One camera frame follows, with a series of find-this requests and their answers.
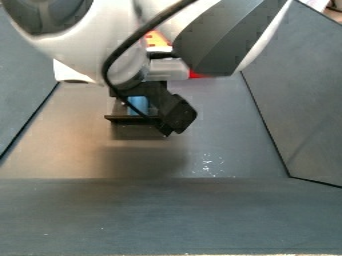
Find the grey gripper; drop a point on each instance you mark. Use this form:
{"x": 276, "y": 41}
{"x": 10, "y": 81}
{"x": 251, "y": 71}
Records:
{"x": 165, "y": 70}

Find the red foam shape-sorting block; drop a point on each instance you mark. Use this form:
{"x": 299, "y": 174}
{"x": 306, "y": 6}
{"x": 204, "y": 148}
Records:
{"x": 156, "y": 42}

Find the black curved fixture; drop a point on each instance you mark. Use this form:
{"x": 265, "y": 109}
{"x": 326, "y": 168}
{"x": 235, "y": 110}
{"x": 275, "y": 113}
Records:
{"x": 122, "y": 115}

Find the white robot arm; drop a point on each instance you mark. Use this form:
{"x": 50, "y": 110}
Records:
{"x": 216, "y": 35}

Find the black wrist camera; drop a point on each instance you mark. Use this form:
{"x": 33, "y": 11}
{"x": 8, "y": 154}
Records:
{"x": 173, "y": 110}

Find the blue arch object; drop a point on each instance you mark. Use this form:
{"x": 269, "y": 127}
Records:
{"x": 140, "y": 103}

